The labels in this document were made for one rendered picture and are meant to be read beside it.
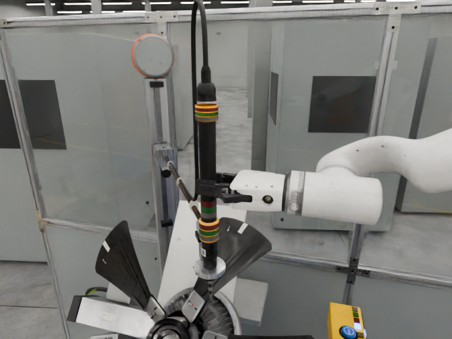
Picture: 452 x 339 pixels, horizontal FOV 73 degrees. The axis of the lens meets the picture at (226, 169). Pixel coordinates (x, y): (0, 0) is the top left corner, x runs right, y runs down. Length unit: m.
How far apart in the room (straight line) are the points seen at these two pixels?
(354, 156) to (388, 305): 1.13
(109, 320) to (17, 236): 2.47
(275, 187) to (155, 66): 0.82
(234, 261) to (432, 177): 0.51
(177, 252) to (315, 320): 0.86
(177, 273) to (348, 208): 0.73
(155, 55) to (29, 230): 2.48
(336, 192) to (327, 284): 1.07
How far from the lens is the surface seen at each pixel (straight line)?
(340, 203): 0.56
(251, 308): 1.46
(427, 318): 1.75
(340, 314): 1.19
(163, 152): 1.19
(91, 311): 1.15
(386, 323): 1.75
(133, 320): 1.08
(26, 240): 3.47
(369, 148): 0.62
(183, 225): 1.16
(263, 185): 0.56
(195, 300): 0.90
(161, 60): 1.25
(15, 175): 3.20
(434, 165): 0.54
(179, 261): 1.15
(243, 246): 0.85
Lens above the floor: 1.87
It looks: 20 degrees down
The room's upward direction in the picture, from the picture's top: straight up
